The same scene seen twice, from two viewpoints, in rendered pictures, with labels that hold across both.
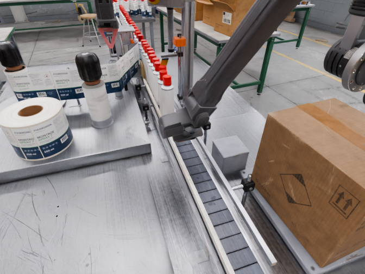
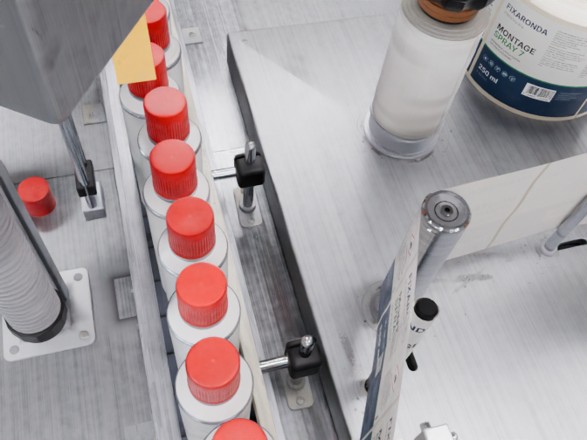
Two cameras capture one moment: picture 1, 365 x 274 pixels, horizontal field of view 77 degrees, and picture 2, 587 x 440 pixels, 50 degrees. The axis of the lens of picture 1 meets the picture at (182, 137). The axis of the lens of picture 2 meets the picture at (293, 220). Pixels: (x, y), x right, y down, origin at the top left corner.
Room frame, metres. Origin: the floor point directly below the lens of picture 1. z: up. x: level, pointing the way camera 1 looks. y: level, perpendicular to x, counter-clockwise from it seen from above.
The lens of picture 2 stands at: (1.31, 0.19, 1.45)
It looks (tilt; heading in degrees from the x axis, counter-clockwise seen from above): 58 degrees down; 174
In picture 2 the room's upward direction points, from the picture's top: 10 degrees clockwise
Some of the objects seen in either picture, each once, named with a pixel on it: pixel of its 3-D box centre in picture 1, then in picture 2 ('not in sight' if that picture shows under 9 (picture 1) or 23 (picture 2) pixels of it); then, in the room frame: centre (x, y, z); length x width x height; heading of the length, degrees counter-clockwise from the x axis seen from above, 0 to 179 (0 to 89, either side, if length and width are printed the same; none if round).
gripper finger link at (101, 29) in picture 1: (108, 33); not in sight; (0.87, 0.26, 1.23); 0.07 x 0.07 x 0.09; 19
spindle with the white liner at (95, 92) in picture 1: (95, 91); (435, 34); (0.83, 0.35, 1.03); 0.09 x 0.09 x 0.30
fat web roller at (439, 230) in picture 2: (115, 80); (415, 266); (1.06, 0.32, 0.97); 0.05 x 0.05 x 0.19
